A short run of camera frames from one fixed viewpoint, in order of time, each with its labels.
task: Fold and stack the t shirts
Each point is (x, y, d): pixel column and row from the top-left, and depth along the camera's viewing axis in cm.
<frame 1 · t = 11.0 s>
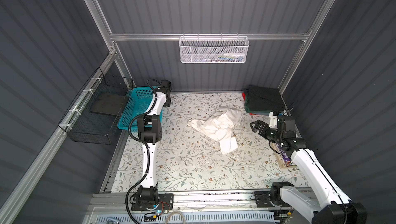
left hand: (159, 103, 106), fingers closed
right hand: (258, 127, 81), fingers open
teal plastic laundry basket: (139, 100, 117), on the table
white t shirt: (219, 127, 99), point 4 cm above the table
folded dark t shirt stack: (260, 100, 109), point 7 cm above the table
items in mesh basket: (228, 57, 95), point 35 cm above the table

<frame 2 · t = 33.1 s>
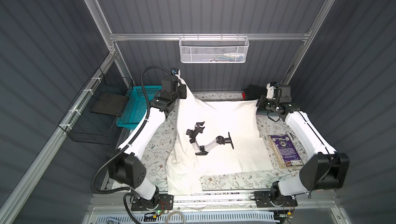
left hand: (180, 84, 79), fingers closed
right hand: (260, 100, 83), fingers closed
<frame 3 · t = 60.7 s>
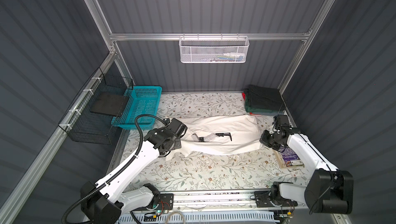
left hand: (173, 142, 77), fingers closed
right hand: (263, 141, 86), fingers closed
white t shirt: (218, 135, 98), on the table
the other named things where they were.

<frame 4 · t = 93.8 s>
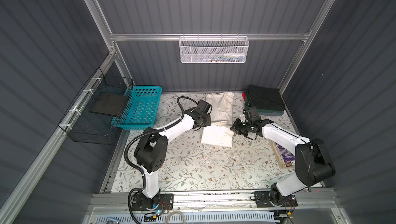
left hand: (207, 120, 93), fingers closed
right hand: (231, 128, 90), fingers closed
white t shirt: (220, 132, 95), point 4 cm above the table
the other named things where they were.

